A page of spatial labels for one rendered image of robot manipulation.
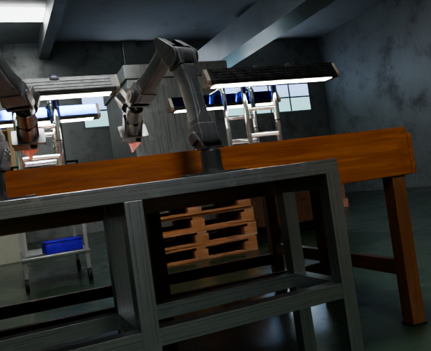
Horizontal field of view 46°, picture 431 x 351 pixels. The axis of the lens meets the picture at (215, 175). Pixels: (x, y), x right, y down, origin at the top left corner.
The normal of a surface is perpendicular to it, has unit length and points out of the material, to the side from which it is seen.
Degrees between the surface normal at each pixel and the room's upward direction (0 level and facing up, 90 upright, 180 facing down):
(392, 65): 90
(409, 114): 90
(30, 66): 90
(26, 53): 90
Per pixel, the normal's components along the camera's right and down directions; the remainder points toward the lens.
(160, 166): 0.34, -0.07
